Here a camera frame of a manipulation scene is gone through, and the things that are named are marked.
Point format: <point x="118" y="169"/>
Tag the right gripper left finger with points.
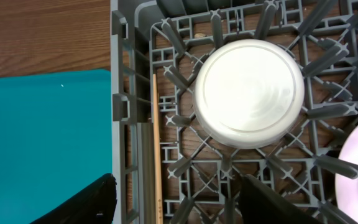
<point x="96" y="203"/>

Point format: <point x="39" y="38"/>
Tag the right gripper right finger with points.
<point x="258" y="203"/>

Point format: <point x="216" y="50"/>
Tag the grey dishwasher rack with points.
<point x="173" y="39"/>

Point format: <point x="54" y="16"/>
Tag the teal serving tray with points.
<point x="55" y="139"/>

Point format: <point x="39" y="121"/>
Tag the white bowl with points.
<point x="248" y="94"/>

